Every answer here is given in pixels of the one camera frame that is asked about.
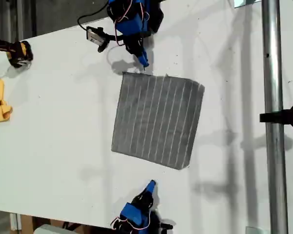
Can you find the grey white-striped towel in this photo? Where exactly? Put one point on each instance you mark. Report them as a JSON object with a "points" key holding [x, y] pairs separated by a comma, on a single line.
{"points": [[156, 119]]}

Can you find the brown cardboard box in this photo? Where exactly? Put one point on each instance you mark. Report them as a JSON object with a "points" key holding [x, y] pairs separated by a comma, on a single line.
{"points": [[63, 223]]}

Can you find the white plastic container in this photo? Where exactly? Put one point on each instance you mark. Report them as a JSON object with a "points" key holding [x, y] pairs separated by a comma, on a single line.
{"points": [[51, 229]]}

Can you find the black yellow power tool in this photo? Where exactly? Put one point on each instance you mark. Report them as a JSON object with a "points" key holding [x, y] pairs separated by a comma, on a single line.
{"points": [[18, 53]]}

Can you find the black clamp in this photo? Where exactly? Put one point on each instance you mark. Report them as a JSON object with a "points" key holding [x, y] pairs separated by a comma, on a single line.
{"points": [[285, 116]]}

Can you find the short black camera stalk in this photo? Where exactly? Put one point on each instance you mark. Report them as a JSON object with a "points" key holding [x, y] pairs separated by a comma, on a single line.
{"points": [[112, 39]]}

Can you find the black camera box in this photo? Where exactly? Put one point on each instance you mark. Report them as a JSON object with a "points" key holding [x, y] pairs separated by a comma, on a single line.
{"points": [[166, 226], [95, 36]]}

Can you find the steel post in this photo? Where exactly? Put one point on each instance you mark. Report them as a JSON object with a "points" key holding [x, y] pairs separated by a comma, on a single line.
{"points": [[274, 73]]}

